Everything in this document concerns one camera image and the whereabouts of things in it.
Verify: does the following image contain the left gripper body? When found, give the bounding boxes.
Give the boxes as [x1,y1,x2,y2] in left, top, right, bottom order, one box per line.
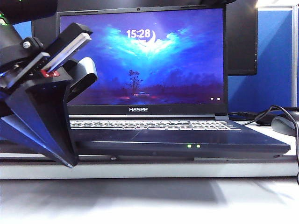
[0,22,93,100]

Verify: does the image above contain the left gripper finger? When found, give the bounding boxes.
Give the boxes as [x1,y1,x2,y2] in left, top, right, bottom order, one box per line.
[4,80,79,168]
[0,113,60,164]

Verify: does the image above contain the black Hasee laptop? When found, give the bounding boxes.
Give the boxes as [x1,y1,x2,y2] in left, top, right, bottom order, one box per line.
[0,4,292,161]

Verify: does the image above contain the black ASUS monitor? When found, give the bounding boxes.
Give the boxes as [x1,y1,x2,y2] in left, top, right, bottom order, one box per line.
[31,0,259,77]

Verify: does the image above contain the black Logitech mouse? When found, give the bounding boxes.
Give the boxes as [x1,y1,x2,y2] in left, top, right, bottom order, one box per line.
[271,115,297,136]

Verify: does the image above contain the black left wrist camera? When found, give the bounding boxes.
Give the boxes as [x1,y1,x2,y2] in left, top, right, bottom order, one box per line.
[67,57,98,103]

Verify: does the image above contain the thin black laptop cable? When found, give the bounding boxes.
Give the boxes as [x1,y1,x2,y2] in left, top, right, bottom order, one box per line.
[228,111,257,121]

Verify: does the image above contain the thick black arched cable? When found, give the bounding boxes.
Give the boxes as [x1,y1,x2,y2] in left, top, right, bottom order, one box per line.
[256,105,299,185]

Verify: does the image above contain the grey aluminium partition post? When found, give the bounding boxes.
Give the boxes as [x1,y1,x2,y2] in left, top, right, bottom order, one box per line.
[291,4,299,108]

